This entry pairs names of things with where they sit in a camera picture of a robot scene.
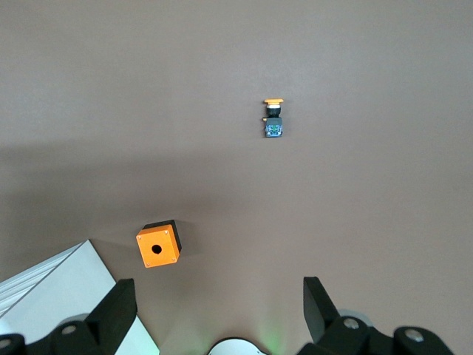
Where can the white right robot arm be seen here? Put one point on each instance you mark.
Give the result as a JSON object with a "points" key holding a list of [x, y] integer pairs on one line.
{"points": [[236, 347]]}

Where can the brown table cover sheet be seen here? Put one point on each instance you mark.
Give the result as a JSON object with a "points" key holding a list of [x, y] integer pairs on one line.
{"points": [[332, 185]]}

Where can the white drawer cabinet housing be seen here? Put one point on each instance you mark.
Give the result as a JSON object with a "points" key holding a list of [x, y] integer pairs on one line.
{"points": [[74, 307]]}

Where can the orange button enclosure box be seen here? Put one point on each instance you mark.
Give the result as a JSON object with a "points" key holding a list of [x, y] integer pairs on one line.
{"points": [[159, 249]]}

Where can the yellow mushroom push button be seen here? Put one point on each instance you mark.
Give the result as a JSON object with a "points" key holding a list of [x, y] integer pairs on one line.
{"points": [[274, 124]]}

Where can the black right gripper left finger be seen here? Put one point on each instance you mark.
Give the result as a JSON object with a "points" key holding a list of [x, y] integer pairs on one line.
{"points": [[118, 314]]}

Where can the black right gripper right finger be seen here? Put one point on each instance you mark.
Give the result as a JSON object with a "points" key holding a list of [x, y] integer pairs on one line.
{"points": [[319, 314]]}

